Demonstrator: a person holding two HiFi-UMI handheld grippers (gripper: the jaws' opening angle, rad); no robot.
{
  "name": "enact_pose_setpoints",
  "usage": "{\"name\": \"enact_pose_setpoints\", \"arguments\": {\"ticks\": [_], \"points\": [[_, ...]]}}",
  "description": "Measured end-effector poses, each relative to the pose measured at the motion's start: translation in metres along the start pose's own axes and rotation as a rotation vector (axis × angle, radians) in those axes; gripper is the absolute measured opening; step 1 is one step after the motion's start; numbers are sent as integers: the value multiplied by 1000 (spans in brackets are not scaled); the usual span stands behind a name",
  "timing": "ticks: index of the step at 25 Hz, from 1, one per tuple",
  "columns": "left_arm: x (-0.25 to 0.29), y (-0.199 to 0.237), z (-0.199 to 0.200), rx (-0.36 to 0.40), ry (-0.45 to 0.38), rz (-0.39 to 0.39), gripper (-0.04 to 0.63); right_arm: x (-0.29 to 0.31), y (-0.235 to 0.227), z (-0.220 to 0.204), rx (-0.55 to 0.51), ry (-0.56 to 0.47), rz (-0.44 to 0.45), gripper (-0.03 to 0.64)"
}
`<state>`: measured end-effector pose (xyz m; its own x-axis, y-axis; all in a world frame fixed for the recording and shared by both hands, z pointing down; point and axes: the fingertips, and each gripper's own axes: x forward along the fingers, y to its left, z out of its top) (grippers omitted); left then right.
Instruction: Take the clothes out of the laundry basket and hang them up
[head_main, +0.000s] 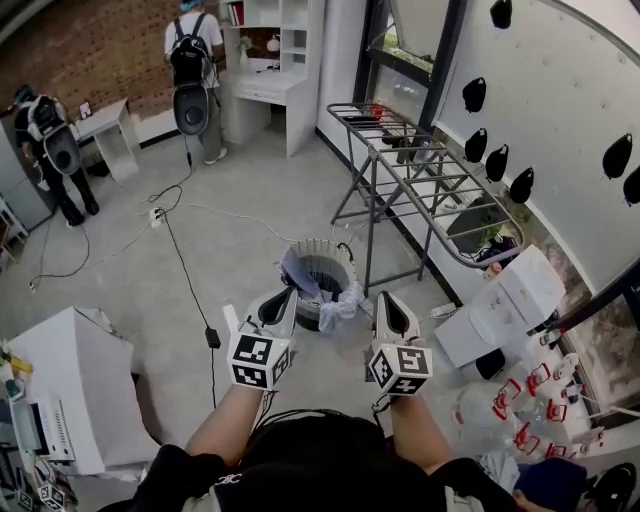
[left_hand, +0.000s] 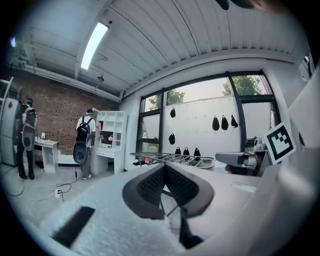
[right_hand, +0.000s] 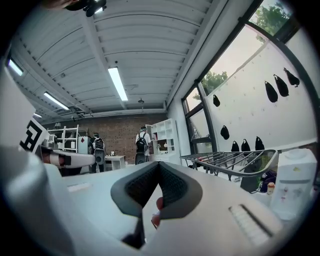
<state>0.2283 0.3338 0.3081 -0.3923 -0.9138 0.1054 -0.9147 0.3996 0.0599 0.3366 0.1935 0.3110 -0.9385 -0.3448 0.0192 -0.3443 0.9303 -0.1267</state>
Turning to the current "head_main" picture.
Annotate grey metal cabinet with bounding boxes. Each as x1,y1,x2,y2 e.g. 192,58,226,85
0,112,56,232

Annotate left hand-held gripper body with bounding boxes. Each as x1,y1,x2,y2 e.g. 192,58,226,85
222,303,296,392

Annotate white cable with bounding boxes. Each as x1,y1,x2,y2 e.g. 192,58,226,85
187,202,301,244

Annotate light blue shirt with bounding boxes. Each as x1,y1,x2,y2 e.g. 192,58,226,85
276,245,329,304

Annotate person's left forearm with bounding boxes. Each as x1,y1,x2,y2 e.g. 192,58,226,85
184,383,266,469

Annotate black bag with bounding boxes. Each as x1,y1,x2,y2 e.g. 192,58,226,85
446,199,506,254

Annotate black device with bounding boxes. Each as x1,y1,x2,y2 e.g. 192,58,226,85
381,130,432,165

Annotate white ribbed laundry basket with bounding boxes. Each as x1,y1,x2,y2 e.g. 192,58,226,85
279,238,360,334

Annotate white vented device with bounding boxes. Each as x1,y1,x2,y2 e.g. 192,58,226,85
9,394,77,464

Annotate group of black hanging bags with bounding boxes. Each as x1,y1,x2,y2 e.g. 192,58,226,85
462,0,640,207

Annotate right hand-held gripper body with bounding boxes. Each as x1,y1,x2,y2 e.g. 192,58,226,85
368,332,434,396

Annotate small white desk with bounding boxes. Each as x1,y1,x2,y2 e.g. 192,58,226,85
74,98,141,184

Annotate black cable with inline box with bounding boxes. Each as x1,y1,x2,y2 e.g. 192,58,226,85
138,133,197,217

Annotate white hook panel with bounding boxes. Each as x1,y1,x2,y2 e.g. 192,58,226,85
435,0,640,295

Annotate white desk with shelves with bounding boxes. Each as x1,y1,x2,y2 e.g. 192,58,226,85
218,0,326,159

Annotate long black cable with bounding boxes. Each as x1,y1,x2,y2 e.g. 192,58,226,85
155,208,219,411

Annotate person's black shirt torso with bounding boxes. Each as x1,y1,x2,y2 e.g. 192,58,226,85
97,409,516,512

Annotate clear bag of red-clipped jars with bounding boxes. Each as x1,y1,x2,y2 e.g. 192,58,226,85
452,352,606,461

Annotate person's right forearm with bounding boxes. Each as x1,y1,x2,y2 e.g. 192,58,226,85
388,393,454,476

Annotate tall white cabinet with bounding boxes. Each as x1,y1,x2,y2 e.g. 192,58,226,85
7,305,161,476

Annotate white blue checked clothes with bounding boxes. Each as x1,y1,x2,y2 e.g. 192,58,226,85
318,280,375,335

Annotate dark blue bag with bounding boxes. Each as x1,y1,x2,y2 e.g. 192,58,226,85
477,237,521,266

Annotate thin black cable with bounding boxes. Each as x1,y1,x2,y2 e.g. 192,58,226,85
28,214,92,292

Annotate blue plastic seat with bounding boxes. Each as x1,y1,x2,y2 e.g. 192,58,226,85
514,457,589,512

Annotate grey metal drying rack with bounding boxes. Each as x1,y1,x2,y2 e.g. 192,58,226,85
327,102,526,300

